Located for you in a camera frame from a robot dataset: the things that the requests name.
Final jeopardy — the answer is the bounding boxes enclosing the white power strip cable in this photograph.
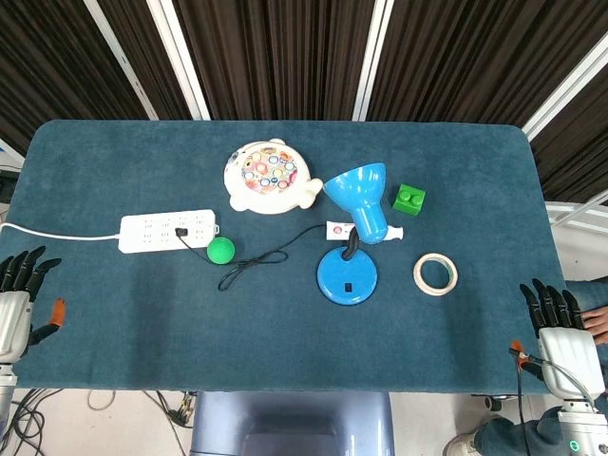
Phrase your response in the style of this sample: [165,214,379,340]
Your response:
[0,222,123,241]

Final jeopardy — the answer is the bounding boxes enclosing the masking tape roll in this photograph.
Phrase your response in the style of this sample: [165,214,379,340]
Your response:
[412,253,460,297]

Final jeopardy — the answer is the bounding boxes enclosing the black floor cable bundle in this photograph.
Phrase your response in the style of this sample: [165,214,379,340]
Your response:
[0,388,63,456]

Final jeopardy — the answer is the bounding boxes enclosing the white rail frame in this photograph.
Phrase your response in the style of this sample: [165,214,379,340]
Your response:
[544,188,608,235]

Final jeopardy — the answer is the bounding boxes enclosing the green ball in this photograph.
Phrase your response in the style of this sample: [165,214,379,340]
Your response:
[206,237,238,266]

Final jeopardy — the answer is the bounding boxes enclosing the blue desk lamp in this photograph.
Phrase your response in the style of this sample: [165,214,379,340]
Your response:
[315,162,390,306]

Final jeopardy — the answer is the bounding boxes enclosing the black power cable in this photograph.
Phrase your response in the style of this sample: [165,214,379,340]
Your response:
[174,223,330,293]

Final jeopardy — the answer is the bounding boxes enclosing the white shoe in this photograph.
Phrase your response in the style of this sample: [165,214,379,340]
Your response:
[443,428,482,456]

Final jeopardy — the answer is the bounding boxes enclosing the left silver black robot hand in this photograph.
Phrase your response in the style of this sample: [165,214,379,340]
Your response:
[0,245,67,366]

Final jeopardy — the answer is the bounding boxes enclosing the white tube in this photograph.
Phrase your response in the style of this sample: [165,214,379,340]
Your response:
[324,220,407,243]

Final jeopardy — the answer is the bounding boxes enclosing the green building block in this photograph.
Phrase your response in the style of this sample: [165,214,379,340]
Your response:
[391,182,428,218]

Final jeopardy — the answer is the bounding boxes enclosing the person's hand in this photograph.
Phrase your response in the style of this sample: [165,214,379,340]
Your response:
[581,306,608,346]

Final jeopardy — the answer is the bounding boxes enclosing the white aluminium frame post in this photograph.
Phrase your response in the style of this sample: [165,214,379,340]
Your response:
[145,0,212,122]
[83,0,160,122]
[351,0,395,123]
[521,33,608,143]

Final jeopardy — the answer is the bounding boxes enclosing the teal table mat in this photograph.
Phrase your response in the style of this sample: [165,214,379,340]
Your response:
[0,118,588,395]

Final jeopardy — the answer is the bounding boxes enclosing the white floor cable loop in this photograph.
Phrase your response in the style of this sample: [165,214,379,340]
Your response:
[86,389,118,412]

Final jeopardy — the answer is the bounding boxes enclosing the black floor cables with plugs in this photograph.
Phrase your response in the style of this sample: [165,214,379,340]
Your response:
[142,389,199,456]

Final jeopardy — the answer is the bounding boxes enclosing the white power strip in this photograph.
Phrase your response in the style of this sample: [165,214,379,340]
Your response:
[118,209,221,255]

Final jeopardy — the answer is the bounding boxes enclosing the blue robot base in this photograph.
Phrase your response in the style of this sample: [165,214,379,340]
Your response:
[189,390,396,456]

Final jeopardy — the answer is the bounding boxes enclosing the white fishing game toy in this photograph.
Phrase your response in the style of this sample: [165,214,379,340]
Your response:
[223,138,325,215]

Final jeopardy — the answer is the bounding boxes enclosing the dark brown curtain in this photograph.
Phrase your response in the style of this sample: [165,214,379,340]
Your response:
[0,0,608,205]

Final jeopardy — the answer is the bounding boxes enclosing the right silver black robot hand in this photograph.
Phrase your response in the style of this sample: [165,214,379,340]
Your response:
[508,277,607,401]

